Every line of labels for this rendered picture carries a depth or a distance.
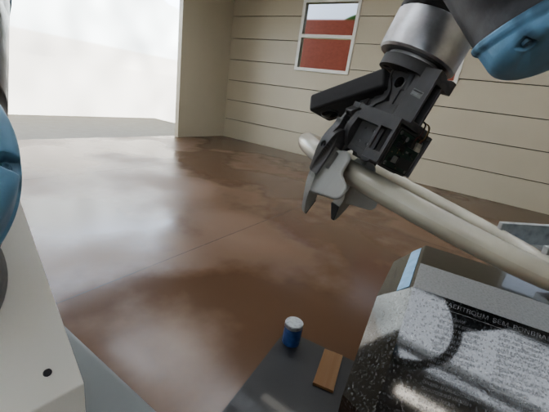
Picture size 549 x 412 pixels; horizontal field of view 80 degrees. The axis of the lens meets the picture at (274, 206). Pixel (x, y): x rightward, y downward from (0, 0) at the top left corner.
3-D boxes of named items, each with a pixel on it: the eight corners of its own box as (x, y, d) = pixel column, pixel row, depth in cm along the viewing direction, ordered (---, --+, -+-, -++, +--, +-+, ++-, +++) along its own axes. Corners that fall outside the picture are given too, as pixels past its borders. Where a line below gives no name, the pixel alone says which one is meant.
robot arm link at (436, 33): (384, 1, 37) (423, 43, 43) (362, 44, 38) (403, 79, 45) (454, 4, 31) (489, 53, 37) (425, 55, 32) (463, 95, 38)
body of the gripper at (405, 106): (371, 167, 35) (435, 57, 32) (323, 141, 41) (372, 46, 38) (406, 183, 40) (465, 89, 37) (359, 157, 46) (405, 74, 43)
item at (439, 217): (450, 213, 86) (457, 203, 85) (676, 354, 40) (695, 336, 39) (283, 131, 77) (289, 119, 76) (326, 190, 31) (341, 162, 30)
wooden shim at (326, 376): (323, 350, 178) (324, 348, 177) (342, 357, 175) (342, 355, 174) (312, 384, 155) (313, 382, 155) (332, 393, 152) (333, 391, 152)
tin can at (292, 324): (288, 350, 174) (292, 330, 170) (278, 338, 182) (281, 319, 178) (303, 344, 180) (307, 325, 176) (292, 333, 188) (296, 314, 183)
